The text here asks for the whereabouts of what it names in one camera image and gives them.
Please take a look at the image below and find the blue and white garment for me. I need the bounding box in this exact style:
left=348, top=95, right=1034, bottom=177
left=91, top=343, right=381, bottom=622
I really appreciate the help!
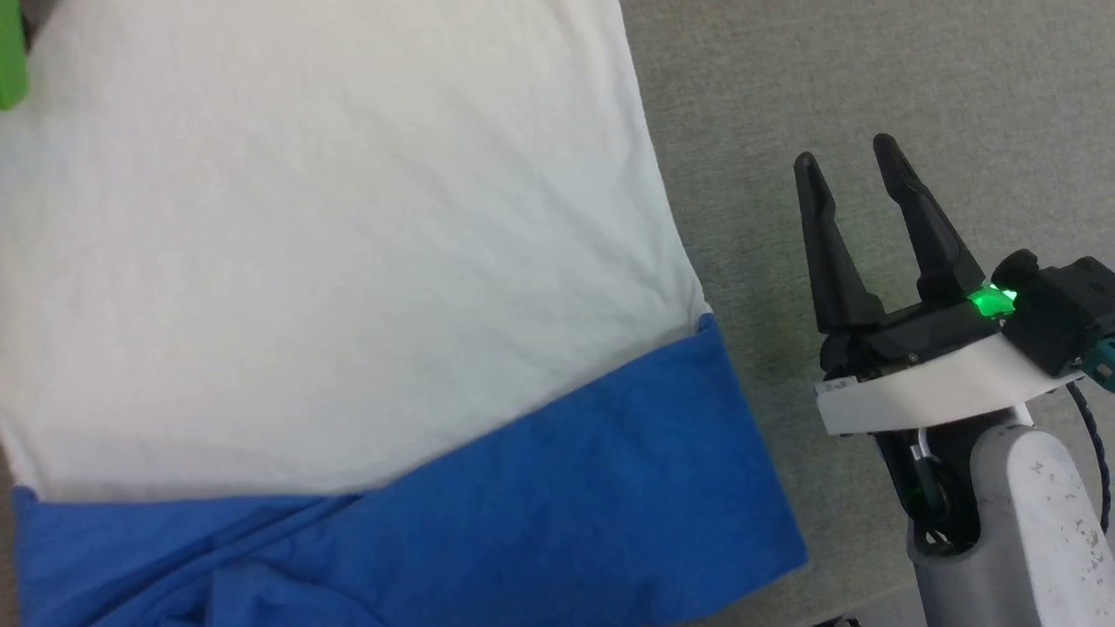
left=0, top=0, right=810, bottom=627

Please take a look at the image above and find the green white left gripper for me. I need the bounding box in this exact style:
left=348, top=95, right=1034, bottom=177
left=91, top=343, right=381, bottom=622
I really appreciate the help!
left=0, top=0, right=30, bottom=112

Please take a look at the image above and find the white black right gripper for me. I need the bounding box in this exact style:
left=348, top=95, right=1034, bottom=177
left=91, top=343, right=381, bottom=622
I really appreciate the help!
left=792, top=132, right=1086, bottom=437

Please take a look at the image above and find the teal right camera cable plug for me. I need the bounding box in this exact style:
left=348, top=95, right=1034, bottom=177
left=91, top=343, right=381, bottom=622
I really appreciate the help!
left=1084, top=334, right=1115, bottom=385

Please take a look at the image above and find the grey fabric sofa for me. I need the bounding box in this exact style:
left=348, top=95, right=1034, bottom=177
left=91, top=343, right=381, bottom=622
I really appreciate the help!
left=0, top=0, right=1115, bottom=624

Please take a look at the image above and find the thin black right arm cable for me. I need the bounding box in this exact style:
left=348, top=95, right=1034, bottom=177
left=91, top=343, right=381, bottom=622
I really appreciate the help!
left=1066, top=381, right=1113, bottom=534

